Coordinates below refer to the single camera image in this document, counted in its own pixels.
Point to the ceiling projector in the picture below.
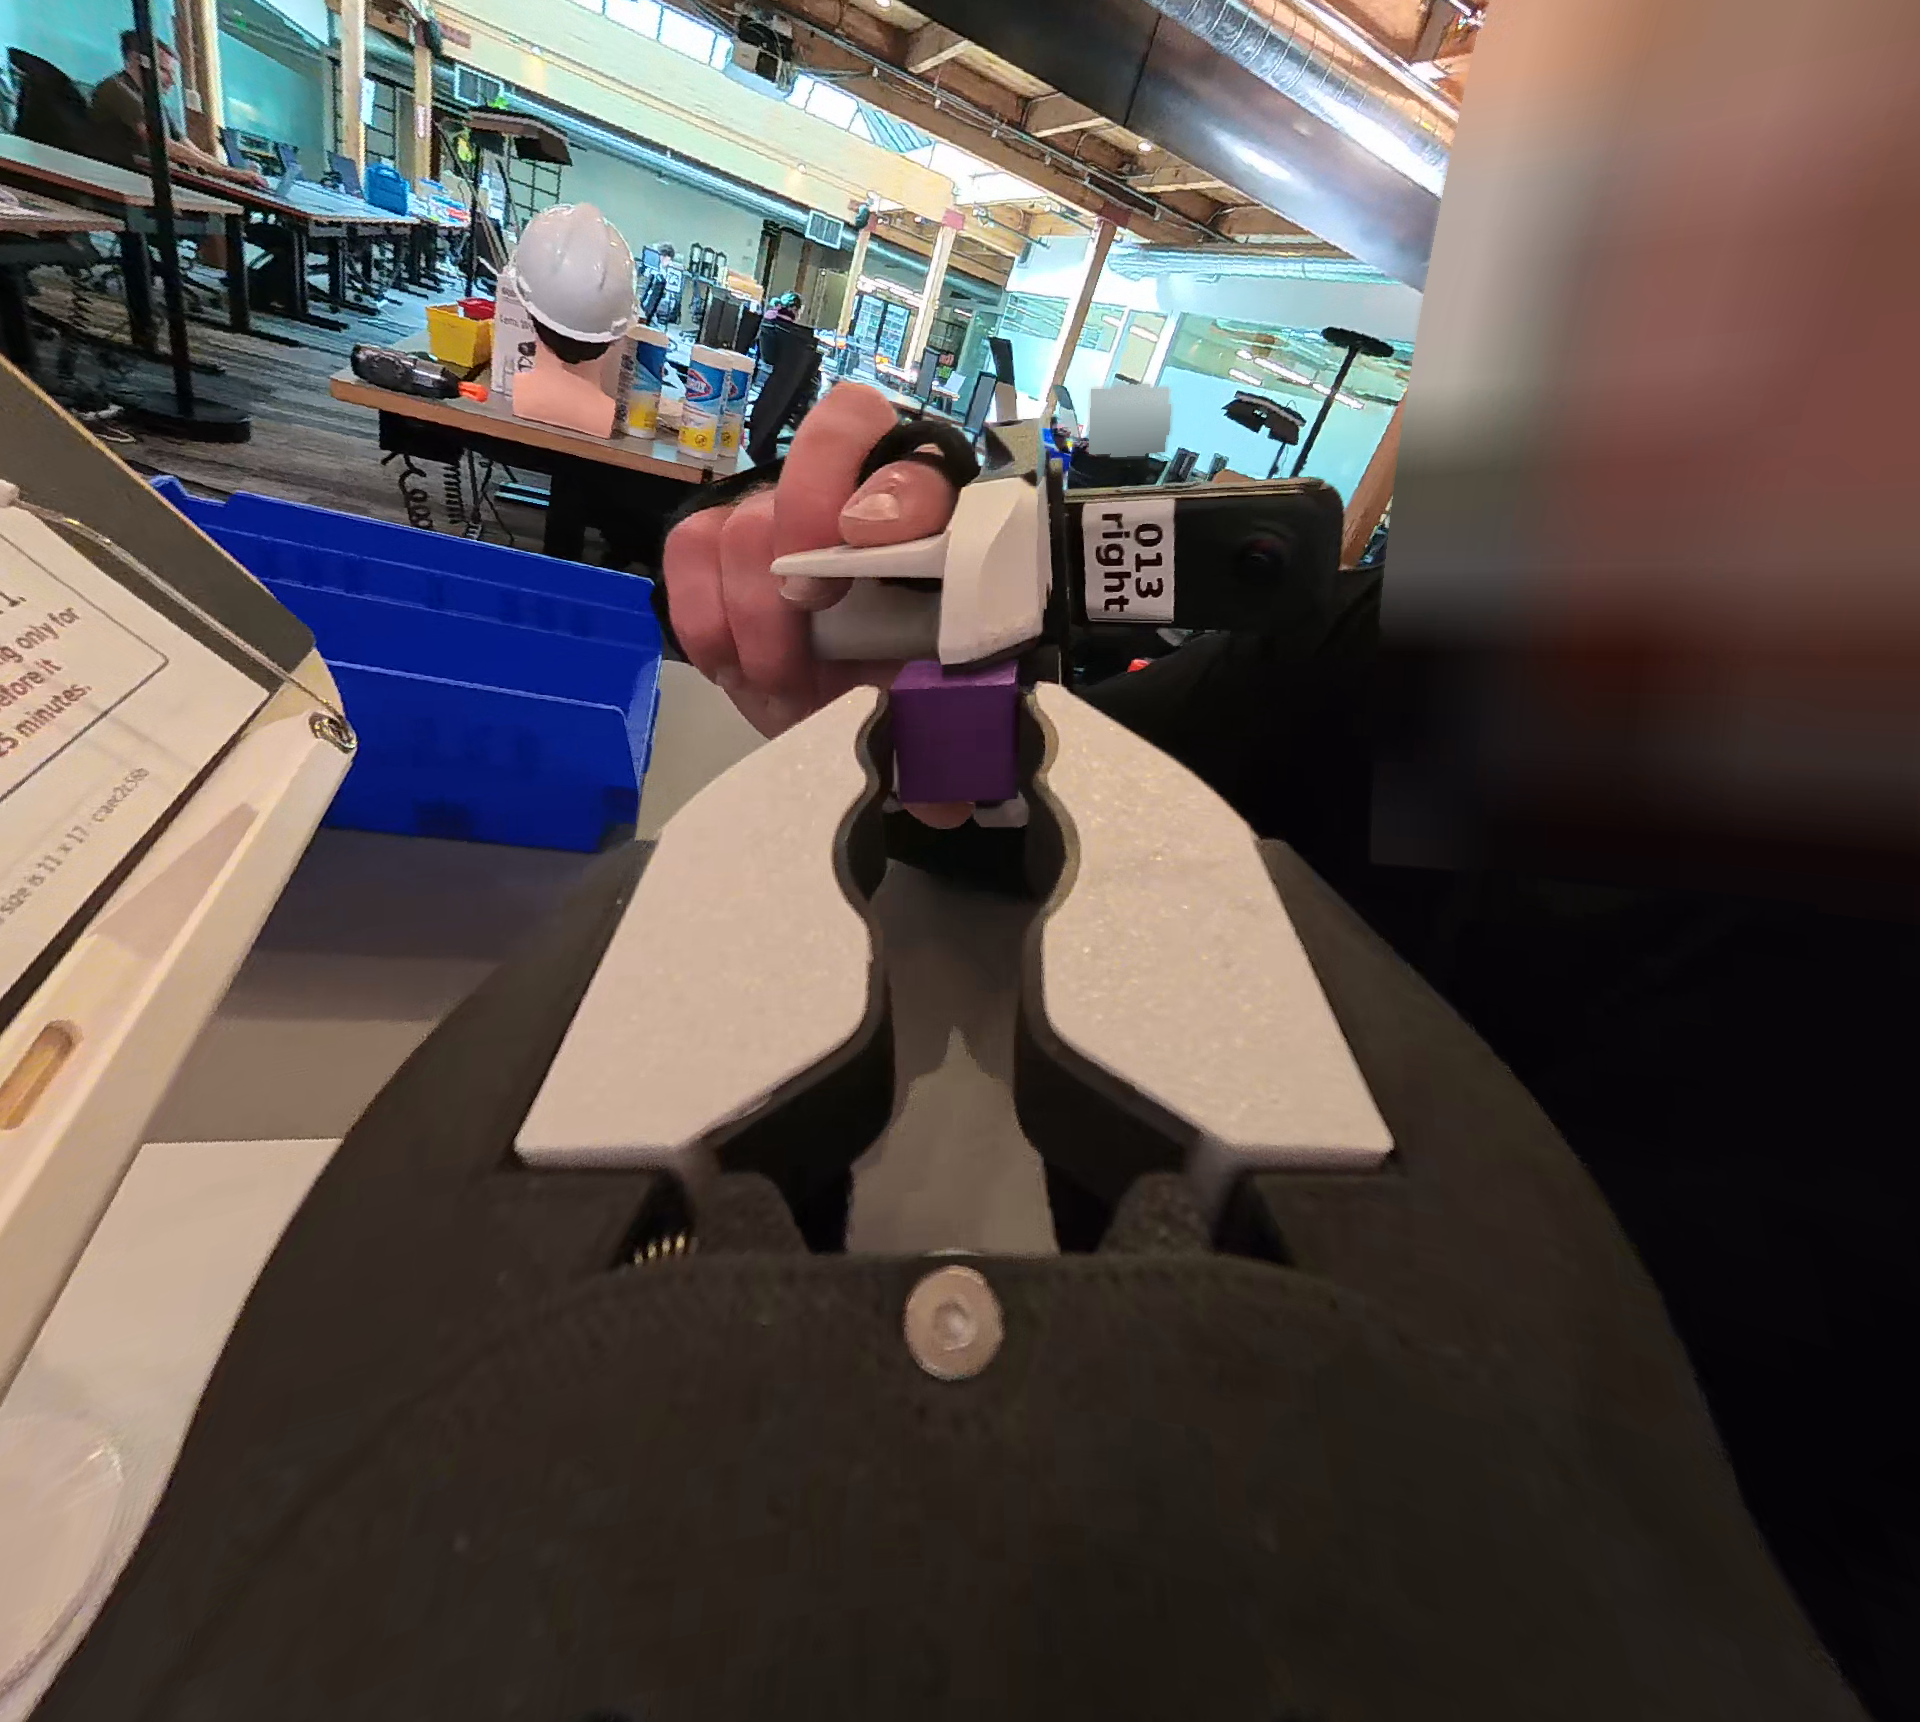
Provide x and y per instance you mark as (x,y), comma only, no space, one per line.
(762,42)

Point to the blue plastic bin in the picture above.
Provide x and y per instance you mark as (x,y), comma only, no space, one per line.
(495,702)

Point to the white board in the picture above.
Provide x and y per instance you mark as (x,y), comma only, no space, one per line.
(164,1303)

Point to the black floor lamp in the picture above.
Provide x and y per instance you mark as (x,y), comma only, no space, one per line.
(1351,372)

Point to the long office desk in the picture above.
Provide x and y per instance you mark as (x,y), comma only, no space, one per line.
(91,185)

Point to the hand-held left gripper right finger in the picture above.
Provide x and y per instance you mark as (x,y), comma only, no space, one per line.
(1201,987)

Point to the white carton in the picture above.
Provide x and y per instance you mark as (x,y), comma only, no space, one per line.
(510,335)

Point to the purple cube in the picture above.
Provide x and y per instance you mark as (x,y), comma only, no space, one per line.
(952,733)

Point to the white wipes canister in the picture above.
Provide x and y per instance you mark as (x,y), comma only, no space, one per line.
(649,386)
(713,403)

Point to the pink mannequin head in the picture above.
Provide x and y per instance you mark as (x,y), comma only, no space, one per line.
(562,386)

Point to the yellow small bin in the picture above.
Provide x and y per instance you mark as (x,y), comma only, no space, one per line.
(458,335)

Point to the white hard hat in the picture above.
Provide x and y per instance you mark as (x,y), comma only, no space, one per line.
(573,266)

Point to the wooden work table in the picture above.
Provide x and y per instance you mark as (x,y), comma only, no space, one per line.
(495,425)

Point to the white instruction sign stand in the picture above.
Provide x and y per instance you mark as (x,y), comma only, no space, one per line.
(91,702)

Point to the clear round dish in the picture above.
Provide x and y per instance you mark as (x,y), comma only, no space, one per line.
(52,1527)

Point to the black power tool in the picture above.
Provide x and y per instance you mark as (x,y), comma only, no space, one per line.
(399,369)

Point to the person's right hand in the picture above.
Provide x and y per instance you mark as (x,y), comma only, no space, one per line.
(735,613)

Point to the black office chair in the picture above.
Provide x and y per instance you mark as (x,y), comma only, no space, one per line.
(782,386)

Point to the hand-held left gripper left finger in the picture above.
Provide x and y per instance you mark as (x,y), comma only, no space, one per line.
(721,972)

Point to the black pole floor stand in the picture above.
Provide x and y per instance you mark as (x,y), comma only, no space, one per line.
(150,102)

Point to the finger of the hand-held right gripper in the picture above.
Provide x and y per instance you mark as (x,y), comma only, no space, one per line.
(998,574)

